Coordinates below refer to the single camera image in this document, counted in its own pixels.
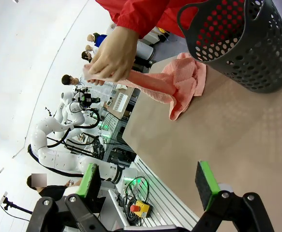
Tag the person in white shirt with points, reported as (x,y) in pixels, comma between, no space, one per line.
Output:
(67,79)

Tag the black camera tripod stand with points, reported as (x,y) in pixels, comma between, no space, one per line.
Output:
(17,207)

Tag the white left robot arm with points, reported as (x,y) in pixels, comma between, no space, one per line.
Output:
(58,159)

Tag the seated person in black shirt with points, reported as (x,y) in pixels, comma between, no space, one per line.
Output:
(51,192)

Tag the person in red jacket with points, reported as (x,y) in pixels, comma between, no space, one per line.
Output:
(171,23)

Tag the person in blue top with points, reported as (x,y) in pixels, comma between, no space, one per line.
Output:
(100,38)

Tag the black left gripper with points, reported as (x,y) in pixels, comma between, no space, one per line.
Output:
(88,99)

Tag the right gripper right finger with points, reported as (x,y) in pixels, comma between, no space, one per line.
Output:
(206,186)

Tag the dark haired bystander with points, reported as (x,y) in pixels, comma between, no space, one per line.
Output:
(85,56)

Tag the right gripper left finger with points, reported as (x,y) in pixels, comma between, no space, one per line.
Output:
(87,200)

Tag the person's right hand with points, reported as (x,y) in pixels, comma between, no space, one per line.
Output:
(114,55)

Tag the yellow emergency stop button box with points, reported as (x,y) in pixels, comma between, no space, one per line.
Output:
(143,207)

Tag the background work desk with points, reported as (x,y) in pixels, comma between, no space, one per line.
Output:
(128,96)

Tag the person's right forearm red sleeve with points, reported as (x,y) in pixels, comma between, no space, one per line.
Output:
(136,14)

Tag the white cylinder appliance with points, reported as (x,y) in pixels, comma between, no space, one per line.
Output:
(144,50)

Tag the dark grey perforated plastic basket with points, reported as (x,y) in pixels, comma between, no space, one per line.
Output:
(273,84)

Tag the pink towel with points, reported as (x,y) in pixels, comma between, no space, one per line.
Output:
(184,82)

